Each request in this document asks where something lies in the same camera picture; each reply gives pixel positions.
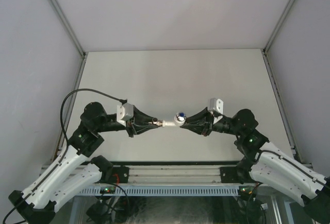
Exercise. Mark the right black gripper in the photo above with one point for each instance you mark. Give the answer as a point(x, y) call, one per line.
point(201, 123)

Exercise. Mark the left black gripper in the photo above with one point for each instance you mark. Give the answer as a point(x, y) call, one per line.
point(135, 126)

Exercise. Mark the white plastic water faucet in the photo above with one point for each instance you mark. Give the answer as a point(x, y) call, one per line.
point(178, 121)

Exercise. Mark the silver threaded pipe fitting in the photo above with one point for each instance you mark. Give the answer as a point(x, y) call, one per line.
point(158, 122)

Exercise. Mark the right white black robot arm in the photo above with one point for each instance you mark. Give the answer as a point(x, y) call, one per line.
point(265, 163)

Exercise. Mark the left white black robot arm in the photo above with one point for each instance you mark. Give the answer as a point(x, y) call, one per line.
point(75, 168)

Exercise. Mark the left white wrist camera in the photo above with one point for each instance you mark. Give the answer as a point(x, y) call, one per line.
point(125, 112)

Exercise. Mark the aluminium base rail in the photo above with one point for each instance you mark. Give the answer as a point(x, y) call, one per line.
point(168, 174)

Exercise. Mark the grey slotted cable duct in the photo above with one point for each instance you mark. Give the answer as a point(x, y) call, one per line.
point(157, 191)

